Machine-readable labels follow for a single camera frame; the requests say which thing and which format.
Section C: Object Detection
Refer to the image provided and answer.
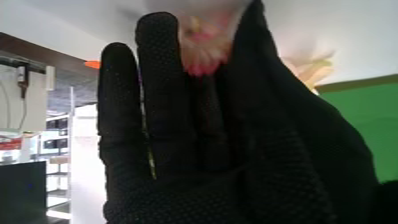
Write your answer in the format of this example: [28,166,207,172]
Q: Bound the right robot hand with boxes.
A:
[95,0,398,224]

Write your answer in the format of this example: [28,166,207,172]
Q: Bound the pink yellow-centred flower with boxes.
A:
[175,0,254,78]

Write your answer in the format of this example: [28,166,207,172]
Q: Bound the pale yellow flower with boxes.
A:
[280,49,339,95]

